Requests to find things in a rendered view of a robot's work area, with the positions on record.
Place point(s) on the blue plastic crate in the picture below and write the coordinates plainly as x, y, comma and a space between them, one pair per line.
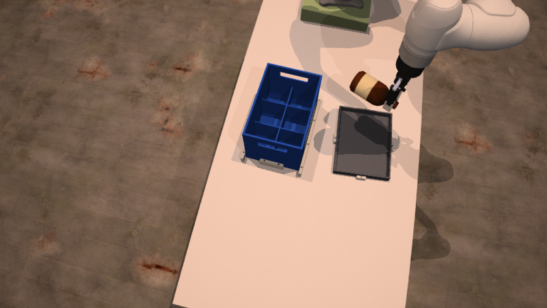
277, 131

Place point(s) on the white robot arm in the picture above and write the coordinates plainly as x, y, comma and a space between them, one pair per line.
484, 25

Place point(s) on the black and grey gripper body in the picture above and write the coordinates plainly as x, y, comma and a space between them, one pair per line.
406, 71

